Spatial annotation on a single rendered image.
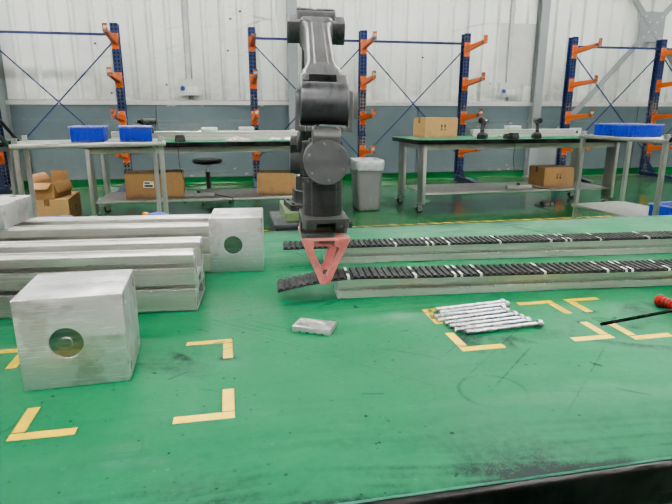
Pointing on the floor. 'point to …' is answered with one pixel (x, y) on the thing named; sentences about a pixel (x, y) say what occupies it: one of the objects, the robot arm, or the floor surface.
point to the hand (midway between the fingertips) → (323, 273)
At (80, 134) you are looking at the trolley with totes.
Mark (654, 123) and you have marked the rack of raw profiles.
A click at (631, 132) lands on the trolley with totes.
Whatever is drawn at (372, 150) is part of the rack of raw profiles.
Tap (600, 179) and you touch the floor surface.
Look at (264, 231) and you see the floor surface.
